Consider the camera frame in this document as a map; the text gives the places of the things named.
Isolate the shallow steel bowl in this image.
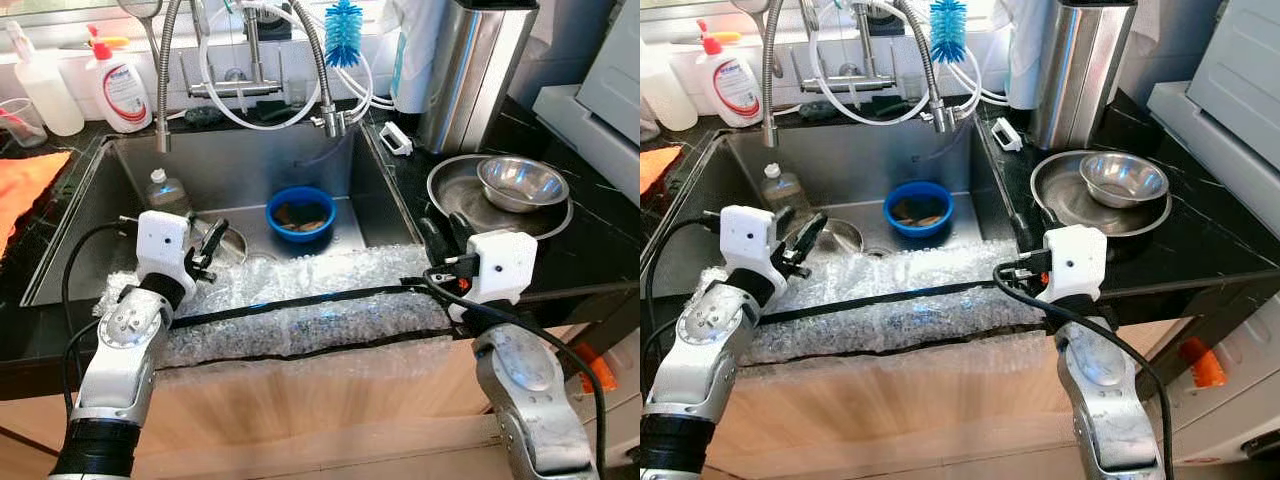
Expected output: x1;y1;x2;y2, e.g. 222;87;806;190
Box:
825;218;863;256
215;222;251;266

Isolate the large steel plate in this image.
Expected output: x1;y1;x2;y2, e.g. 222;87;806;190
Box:
1030;150;1173;237
427;153;574;241

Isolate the small clear bottle white cap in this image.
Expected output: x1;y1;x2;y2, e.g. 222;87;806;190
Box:
147;168;191;216
762;163;804;213

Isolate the blue plastic bowl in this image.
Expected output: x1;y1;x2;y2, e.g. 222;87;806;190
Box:
265;186;337;244
883;180;954;239

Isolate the stainless steel sink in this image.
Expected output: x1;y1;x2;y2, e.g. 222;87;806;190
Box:
640;125;1026;301
22;125;421;306

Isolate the bubble wrap sheet black tape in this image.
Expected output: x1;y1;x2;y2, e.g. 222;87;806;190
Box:
95;245;461;366
690;240;1061;361

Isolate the white water filter teal label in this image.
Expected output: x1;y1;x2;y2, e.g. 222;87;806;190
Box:
1005;0;1053;109
388;0;456;114

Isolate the orange cloth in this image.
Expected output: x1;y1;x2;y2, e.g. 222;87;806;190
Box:
0;150;73;256
640;145;681;196

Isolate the white soap bottle red pump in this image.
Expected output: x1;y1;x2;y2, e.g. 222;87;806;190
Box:
695;20;763;128
83;25;153;134

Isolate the stainless steel knife holder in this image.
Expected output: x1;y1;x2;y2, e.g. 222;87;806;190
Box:
418;0;541;156
1030;0;1139;151

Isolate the steel faucet bar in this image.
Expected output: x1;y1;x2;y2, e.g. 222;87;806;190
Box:
185;0;283;101
800;0;896;94

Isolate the thin white tube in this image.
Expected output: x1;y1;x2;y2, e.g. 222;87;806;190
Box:
945;45;1006;106
335;50;396;111

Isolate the translucent white pump bottle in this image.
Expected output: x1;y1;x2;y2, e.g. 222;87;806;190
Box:
3;20;86;138
640;45;699;131

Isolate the wooden cabinet front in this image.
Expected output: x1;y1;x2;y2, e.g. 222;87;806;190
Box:
0;335;641;480
640;330;1280;480

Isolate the orange plastic object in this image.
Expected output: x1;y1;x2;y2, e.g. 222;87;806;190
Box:
575;343;618;394
1178;338;1227;389

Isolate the white cloth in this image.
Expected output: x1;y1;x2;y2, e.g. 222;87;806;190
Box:
990;0;1053;76
375;0;456;61

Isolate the white appliance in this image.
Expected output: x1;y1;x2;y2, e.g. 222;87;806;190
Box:
1148;0;1280;226
532;0;641;201

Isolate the blue bottle brush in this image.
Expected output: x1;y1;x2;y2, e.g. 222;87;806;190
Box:
928;0;969;64
323;0;363;69

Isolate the clear plastic cup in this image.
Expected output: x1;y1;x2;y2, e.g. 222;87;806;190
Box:
0;98;48;151

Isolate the white appliance front panel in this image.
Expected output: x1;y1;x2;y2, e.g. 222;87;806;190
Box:
1145;290;1280;469
580;330;641;471

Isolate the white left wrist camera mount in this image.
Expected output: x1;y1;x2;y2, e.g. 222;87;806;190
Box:
720;205;788;281
135;210;198;288

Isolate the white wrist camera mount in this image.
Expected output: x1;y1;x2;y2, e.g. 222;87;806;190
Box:
1043;225;1109;301
720;205;788;281
135;210;198;288
462;230;539;307

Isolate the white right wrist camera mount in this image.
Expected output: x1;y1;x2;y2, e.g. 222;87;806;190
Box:
462;230;539;307
1043;225;1109;301

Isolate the white looped hose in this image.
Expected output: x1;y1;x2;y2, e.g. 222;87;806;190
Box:
808;5;946;126
197;5;336;131

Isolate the steel spring faucet hose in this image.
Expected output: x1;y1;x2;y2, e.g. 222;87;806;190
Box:
760;0;801;148
155;0;201;154

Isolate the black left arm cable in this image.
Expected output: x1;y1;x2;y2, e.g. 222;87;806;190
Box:
60;220;141;421
645;215;726;381

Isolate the steel flexible hose with connector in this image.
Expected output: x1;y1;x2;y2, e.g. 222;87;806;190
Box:
885;0;959;133
270;0;349;139

